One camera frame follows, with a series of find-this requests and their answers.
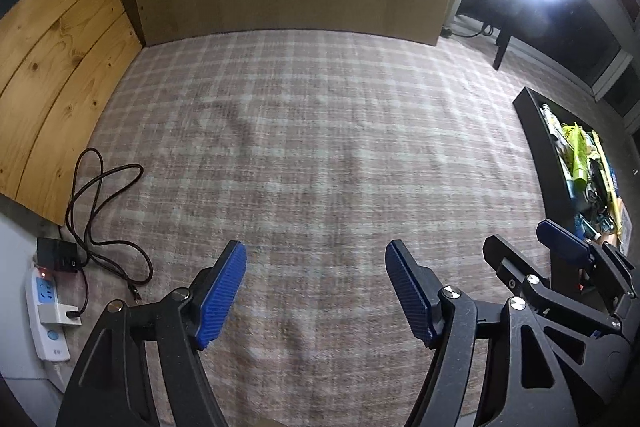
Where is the black storage tray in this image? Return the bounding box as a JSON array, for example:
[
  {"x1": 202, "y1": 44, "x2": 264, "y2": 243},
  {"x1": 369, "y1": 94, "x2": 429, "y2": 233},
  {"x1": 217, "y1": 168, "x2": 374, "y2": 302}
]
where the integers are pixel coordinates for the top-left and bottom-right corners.
[{"x1": 513, "y1": 88, "x2": 623, "y2": 248}]

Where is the lime green tube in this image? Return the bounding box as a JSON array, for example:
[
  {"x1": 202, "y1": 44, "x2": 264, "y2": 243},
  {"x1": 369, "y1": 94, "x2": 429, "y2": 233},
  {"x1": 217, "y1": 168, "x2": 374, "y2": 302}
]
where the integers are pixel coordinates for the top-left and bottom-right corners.
[{"x1": 562, "y1": 124, "x2": 590, "y2": 191}]

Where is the white power strip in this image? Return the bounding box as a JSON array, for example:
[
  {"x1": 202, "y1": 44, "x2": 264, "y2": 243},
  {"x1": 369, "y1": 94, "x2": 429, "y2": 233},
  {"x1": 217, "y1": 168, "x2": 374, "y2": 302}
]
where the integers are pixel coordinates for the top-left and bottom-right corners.
[{"x1": 25, "y1": 265, "x2": 81, "y2": 363}]

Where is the black light stand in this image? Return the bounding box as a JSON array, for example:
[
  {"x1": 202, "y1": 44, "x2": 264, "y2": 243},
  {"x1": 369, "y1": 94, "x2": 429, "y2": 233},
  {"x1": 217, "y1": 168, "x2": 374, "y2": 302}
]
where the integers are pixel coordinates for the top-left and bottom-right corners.
[{"x1": 492, "y1": 0, "x2": 521, "y2": 70}]

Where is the pine wood board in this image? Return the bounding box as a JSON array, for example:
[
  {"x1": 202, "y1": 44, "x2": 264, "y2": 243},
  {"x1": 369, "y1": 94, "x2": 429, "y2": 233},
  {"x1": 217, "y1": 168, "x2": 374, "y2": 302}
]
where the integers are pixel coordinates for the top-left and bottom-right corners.
[{"x1": 1, "y1": 0, "x2": 142, "y2": 225}]

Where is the black cable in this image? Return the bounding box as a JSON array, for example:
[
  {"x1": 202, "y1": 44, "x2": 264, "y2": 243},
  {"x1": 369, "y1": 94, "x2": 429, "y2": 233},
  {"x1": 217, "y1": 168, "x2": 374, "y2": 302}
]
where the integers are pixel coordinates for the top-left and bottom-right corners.
[{"x1": 60, "y1": 146, "x2": 154, "y2": 308}]

